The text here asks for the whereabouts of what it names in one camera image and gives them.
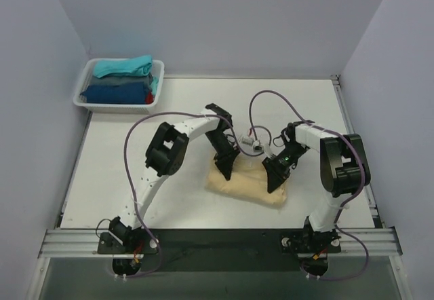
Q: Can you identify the cream yellow t shirt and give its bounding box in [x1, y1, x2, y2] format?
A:
[205, 155, 287, 208]

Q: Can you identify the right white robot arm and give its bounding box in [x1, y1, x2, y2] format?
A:
[262, 121, 371, 252]

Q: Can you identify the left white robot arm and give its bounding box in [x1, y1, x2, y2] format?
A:
[108, 103, 240, 253]

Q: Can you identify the red folded t shirt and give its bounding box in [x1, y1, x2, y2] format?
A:
[145, 92, 154, 105]

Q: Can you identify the dark blue folded t shirt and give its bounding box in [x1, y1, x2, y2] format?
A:
[80, 83, 152, 105]

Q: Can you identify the grey folded t shirt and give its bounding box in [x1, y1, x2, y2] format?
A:
[89, 75, 154, 86]

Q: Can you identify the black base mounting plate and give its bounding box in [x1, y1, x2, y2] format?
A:
[97, 227, 341, 276]

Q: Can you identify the teal folded t shirt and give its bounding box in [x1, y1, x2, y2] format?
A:
[92, 55, 158, 96]

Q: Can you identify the white plastic basket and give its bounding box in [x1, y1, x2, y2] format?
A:
[73, 58, 165, 114]

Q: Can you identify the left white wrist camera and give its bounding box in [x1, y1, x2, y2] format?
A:
[238, 134, 255, 147]

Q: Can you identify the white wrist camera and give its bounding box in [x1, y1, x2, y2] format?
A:
[238, 134, 255, 147]
[252, 140, 275, 158]

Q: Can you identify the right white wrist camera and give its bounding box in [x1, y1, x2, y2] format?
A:
[252, 140, 275, 158]

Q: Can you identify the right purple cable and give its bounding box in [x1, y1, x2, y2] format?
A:
[248, 90, 370, 282]

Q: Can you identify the aluminium front rail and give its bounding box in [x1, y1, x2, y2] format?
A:
[39, 228, 403, 259]

